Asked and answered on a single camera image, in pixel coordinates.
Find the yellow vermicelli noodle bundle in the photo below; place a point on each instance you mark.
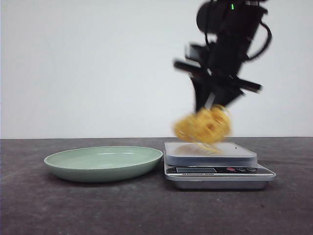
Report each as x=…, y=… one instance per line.
x=204, y=128

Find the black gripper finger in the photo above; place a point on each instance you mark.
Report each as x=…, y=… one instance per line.
x=203, y=87
x=224, y=95

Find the pale green round plate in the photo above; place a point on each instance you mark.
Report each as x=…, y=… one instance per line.
x=103, y=164

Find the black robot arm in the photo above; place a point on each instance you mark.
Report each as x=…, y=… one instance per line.
x=234, y=33

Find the silver digital kitchen scale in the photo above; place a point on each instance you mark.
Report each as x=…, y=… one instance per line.
x=188, y=166

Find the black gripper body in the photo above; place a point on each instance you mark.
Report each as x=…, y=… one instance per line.
x=222, y=59

